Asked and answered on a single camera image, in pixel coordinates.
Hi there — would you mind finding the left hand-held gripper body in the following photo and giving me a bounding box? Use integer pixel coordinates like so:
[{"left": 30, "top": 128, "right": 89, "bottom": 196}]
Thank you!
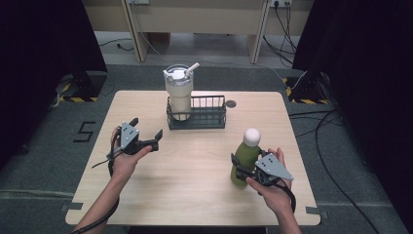
[{"left": 119, "top": 121, "right": 161, "bottom": 156}]

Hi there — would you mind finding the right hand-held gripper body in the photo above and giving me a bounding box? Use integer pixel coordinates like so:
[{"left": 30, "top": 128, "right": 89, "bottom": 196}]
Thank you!
[{"left": 235, "top": 152, "right": 295, "bottom": 188}]

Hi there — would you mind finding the green bottle with white cap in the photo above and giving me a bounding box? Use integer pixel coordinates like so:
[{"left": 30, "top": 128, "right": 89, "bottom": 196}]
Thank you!
[{"left": 230, "top": 128, "right": 263, "bottom": 188}]

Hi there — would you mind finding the dark grey wire rack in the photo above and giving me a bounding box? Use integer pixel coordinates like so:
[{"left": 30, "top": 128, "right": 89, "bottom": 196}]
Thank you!
[{"left": 166, "top": 95, "right": 228, "bottom": 131}]

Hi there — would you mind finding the cream tumbler with straw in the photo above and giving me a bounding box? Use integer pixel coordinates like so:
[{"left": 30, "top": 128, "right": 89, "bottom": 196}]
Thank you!
[{"left": 163, "top": 61, "right": 201, "bottom": 122}]

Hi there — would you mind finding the person's left hand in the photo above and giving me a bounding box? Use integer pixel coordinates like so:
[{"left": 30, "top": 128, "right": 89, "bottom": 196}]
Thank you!
[{"left": 109, "top": 127, "right": 153, "bottom": 179}]

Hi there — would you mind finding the person's right hand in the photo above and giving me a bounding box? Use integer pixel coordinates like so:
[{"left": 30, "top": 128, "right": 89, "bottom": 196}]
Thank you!
[{"left": 244, "top": 147, "right": 295, "bottom": 216}]

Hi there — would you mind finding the stand base with striped tape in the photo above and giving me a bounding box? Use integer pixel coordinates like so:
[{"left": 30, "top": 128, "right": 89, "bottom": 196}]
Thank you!
[
  {"left": 57, "top": 70, "right": 109, "bottom": 103},
  {"left": 282, "top": 71, "right": 331, "bottom": 105}
]

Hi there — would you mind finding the grey floor tape piece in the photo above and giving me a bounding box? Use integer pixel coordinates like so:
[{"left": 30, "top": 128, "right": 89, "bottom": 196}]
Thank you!
[
  {"left": 305, "top": 206, "right": 329, "bottom": 219},
  {"left": 60, "top": 201, "right": 85, "bottom": 213}
]

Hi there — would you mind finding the black curtain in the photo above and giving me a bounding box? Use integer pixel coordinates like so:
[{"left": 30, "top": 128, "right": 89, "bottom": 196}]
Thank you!
[
  {"left": 0, "top": 0, "right": 109, "bottom": 172},
  {"left": 291, "top": 0, "right": 413, "bottom": 230}
]

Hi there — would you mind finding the beige office desk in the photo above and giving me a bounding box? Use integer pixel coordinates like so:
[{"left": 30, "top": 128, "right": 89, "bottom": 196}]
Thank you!
[{"left": 81, "top": 0, "right": 316, "bottom": 64}]

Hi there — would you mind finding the black floor cable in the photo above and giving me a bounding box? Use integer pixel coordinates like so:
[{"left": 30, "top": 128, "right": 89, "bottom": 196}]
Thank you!
[
  {"left": 315, "top": 108, "right": 382, "bottom": 234},
  {"left": 97, "top": 37, "right": 135, "bottom": 53}
]

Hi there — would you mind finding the black power cable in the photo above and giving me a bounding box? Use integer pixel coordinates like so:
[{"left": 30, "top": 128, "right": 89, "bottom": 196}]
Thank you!
[
  {"left": 284, "top": 3, "right": 298, "bottom": 52},
  {"left": 274, "top": 3, "right": 297, "bottom": 65}
]

